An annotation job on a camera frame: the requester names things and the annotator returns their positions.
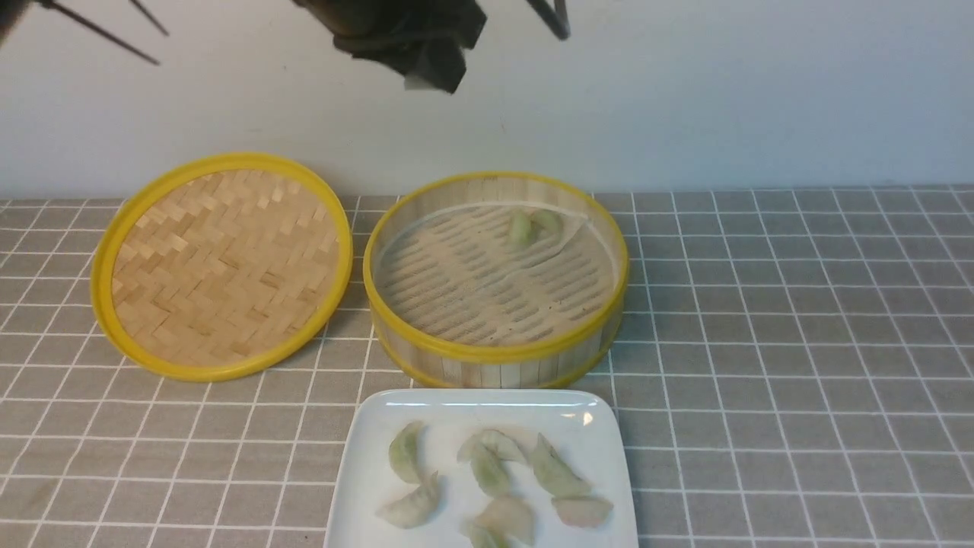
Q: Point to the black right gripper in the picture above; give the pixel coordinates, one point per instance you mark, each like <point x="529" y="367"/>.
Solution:
<point x="423" y="41"/>

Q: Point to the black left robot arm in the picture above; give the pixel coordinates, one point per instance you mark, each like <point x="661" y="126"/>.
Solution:
<point x="13" y="11"/>

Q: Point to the white square plate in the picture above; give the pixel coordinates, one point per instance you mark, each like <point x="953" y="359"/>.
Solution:
<point x="580" y="427"/>

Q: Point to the pale green dumpling plate centre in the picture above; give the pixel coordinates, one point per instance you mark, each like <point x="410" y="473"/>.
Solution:
<point x="497" y="442"/>

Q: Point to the green dumpling plate left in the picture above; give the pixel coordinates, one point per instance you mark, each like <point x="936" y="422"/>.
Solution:
<point x="403" y="453"/>

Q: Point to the green dumpling plate right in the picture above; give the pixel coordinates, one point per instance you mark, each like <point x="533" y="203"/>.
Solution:
<point x="553" y="474"/>

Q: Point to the pinkish dumpling plate right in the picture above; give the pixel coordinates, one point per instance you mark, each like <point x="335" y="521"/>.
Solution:
<point x="582" y="511"/>

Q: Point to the pale dumpling plate bottom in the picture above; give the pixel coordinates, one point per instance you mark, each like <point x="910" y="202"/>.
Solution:
<point x="509" y="515"/>

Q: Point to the pale dumpling plate lower left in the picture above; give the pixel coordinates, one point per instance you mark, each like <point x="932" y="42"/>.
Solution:
<point x="415" y="508"/>

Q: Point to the green dumpling plate bottom edge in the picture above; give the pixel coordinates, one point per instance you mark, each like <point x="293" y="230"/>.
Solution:
<point x="483" y="537"/>

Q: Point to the bamboo steamer basket yellow rim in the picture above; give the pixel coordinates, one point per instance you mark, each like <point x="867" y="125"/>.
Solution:
<point x="436" y="363"/>

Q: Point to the white steamer liner paper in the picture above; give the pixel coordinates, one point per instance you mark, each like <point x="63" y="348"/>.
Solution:
<point x="451" y="275"/>

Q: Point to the grey checked tablecloth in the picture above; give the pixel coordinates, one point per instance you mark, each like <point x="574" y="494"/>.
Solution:
<point x="794" y="368"/>

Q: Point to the woven bamboo steamer lid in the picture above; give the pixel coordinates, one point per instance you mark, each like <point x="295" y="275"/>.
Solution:
<point x="222" y="267"/>

